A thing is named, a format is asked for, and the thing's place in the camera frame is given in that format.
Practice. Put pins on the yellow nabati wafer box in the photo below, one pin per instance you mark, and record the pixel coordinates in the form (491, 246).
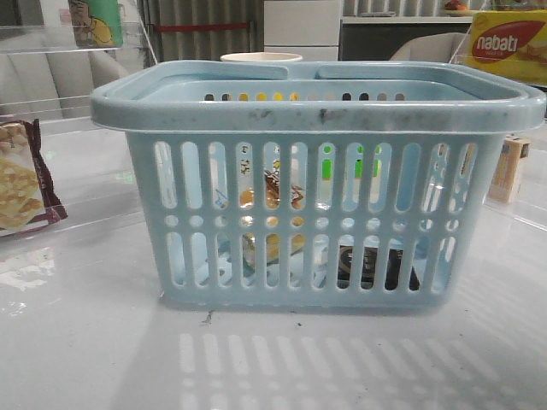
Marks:
(511, 44)

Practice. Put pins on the clear acrylic shelf right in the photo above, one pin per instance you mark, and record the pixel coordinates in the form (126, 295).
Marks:
(529, 206)

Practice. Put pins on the small beige snack box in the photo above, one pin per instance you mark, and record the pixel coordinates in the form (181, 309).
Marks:
(506, 181)

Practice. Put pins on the beige chair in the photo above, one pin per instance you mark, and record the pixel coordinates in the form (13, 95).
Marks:
(442, 47)

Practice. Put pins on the clear acrylic shelf left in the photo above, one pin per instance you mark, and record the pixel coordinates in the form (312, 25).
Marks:
(45, 75)

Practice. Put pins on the green and yellow snack bag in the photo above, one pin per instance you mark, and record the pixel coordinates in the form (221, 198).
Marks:
(96, 23)

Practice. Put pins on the clear acrylic shelf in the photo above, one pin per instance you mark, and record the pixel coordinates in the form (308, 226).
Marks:
(529, 206)
(45, 75)

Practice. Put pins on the white paper cup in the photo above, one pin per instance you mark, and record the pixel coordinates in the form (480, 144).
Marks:
(261, 57)

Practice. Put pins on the bagged bread with brown label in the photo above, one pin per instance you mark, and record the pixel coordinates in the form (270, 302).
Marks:
(259, 248)

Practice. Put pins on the brown cracker package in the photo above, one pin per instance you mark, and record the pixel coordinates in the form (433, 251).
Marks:
(28, 198)

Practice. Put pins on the light blue plastic basket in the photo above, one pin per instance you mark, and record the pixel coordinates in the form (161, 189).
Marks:
(390, 155)

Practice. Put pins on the white cabinet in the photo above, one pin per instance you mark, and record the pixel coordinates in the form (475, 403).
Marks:
(310, 29)

